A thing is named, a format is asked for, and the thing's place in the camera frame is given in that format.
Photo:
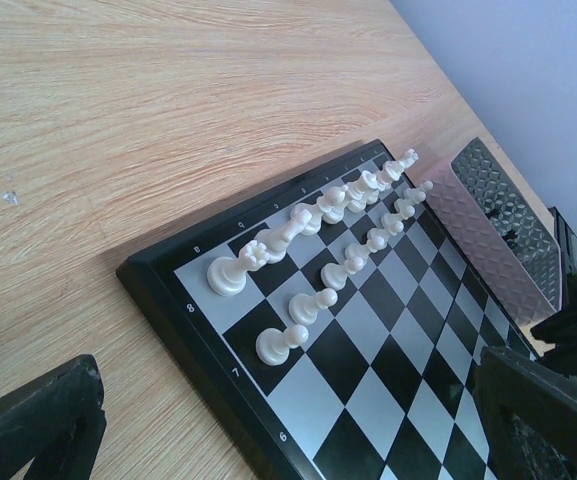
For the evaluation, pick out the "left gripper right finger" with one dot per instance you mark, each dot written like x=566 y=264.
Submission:
x=529 y=416

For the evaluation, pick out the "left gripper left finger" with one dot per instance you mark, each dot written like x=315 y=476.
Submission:
x=55 y=423

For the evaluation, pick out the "black and silver chessboard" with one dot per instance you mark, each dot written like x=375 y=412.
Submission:
x=383 y=387

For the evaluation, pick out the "pink tin with chess pieces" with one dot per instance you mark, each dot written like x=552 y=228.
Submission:
x=497 y=230

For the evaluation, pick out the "white rook chess piece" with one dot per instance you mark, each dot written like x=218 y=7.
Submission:
x=227 y=276

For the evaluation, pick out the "white knight chess piece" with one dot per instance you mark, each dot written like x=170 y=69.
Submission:
x=277 y=240

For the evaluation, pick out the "white pawn nearest corner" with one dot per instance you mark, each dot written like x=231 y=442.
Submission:
x=273 y=346

